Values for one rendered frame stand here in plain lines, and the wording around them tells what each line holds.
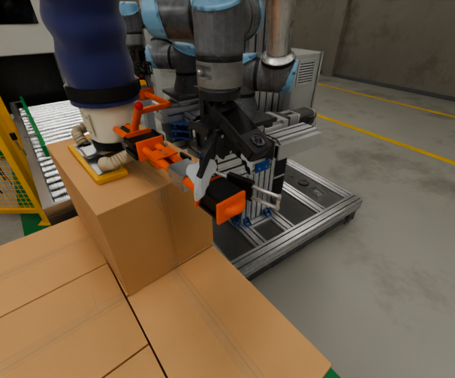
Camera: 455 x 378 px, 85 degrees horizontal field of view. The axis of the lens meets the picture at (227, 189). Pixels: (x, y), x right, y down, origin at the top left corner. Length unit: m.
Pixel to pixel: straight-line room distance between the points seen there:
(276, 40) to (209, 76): 0.53
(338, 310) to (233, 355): 0.93
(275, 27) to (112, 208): 0.72
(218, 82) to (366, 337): 1.52
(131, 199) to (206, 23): 0.54
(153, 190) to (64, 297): 0.55
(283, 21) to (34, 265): 1.29
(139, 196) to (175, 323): 0.45
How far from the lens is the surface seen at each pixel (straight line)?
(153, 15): 0.56
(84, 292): 1.13
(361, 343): 1.66
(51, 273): 1.26
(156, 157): 0.67
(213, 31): 0.40
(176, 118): 1.44
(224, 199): 0.48
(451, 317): 2.01
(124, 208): 0.78
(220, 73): 0.41
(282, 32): 0.91
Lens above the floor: 1.39
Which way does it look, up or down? 36 degrees down
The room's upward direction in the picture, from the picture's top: straight up
